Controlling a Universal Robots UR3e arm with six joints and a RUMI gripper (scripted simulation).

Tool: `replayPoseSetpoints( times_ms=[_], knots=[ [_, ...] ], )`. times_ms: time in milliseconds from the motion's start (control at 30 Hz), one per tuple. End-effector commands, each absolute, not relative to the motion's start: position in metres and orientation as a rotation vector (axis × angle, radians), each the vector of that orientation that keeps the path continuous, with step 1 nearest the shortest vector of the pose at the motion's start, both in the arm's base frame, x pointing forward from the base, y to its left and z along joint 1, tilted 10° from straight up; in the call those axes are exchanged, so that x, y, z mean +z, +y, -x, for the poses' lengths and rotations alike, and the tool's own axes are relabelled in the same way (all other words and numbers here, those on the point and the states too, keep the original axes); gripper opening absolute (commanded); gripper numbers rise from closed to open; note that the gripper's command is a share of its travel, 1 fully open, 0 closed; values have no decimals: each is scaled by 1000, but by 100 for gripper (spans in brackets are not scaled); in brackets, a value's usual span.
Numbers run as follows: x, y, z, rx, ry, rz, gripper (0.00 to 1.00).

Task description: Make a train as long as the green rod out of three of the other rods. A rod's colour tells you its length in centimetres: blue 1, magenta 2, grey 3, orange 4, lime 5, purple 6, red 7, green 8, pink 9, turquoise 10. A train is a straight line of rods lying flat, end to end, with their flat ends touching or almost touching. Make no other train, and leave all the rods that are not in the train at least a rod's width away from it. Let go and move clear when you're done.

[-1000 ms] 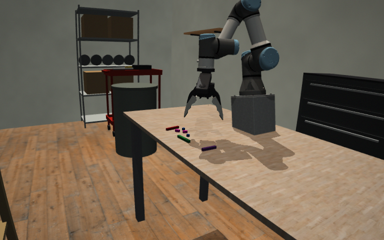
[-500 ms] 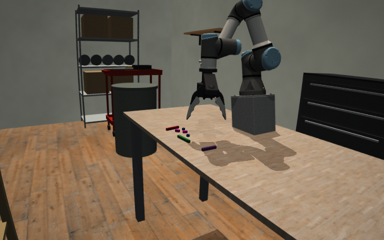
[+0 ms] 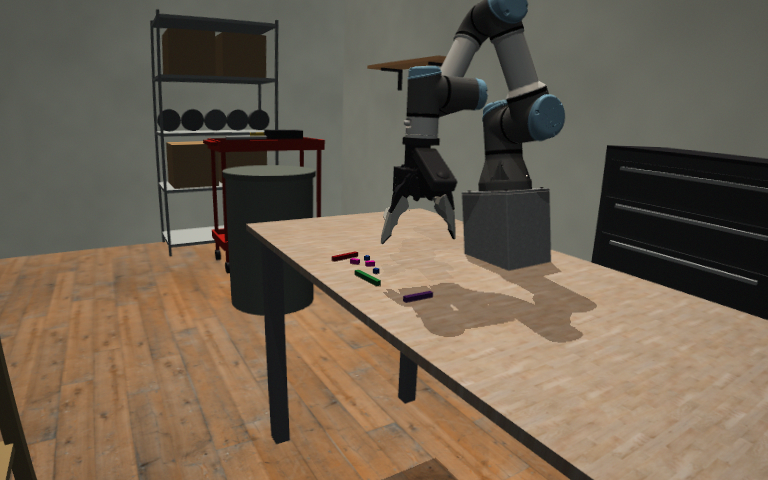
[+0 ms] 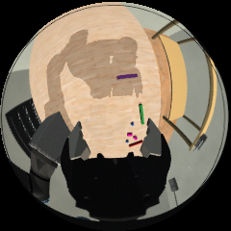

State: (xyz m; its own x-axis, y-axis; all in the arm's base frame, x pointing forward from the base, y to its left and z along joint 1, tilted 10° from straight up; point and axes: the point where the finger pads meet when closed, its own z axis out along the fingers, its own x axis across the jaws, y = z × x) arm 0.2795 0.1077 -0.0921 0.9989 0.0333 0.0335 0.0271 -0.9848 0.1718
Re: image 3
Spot green rod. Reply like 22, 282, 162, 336
355, 270, 381, 286

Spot dark red rod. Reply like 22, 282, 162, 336
332, 251, 358, 261

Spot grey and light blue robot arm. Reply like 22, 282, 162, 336
404, 0, 565, 192

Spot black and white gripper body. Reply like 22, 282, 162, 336
393, 137, 440, 201

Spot purple rod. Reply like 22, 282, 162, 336
403, 291, 433, 303

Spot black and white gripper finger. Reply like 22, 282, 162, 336
381, 178, 410, 245
433, 192, 456, 240

